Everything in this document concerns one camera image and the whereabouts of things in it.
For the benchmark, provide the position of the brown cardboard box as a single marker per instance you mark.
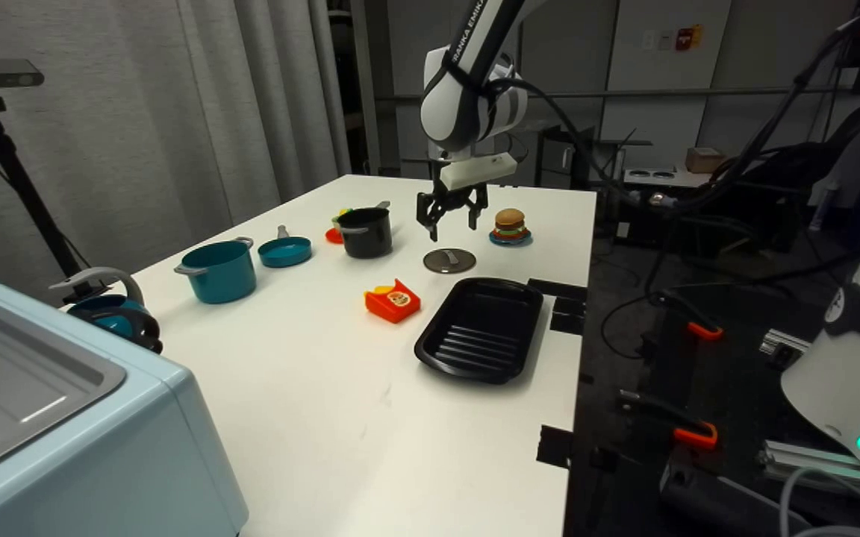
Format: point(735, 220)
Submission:
point(706, 159)

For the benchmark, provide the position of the black tape strip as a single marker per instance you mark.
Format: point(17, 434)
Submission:
point(554, 446)

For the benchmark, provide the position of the black camera tripod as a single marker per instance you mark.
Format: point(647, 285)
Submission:
point(14, 165)

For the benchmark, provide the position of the teal toy pot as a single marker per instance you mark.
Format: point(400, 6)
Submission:
point(218, 271)

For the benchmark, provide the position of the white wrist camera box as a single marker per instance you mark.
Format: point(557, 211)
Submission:
point(475, 171)

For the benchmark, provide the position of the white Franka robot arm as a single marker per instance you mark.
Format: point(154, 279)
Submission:
point(448, 100)

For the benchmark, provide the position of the silver metal rail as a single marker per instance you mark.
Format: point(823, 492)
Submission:
point(818, 464)

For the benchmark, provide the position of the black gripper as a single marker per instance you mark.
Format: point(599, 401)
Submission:
point(457, 197)

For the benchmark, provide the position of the grey round pot lid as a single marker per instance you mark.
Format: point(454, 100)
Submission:
point(448, 261)

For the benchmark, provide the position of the red toy fries box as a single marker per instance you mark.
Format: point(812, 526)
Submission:
point(391, 302)

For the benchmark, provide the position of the toy burger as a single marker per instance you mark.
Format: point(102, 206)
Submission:
point(508, 220)

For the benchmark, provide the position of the black baking tray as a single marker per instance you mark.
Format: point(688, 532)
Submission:
point(479, 329)

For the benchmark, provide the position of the black orange bar clamp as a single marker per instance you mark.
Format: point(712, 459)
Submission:
point(706, 332)
point(696, 434)

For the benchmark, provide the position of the teal toy plate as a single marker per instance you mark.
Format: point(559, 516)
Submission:
point(508, 241)

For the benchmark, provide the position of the teal toy kettle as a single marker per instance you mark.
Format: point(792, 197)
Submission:
point(112, 316)

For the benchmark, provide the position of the black toy pot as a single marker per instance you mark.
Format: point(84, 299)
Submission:
point(364, 237)

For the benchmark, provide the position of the light blue toaster oven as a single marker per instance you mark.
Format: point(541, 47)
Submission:
point(102, 449)

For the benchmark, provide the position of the orange wall sign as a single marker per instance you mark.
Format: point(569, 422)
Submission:
point(691, 35)

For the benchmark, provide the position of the red toy piece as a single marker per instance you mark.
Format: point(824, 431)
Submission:
point(332, 237)

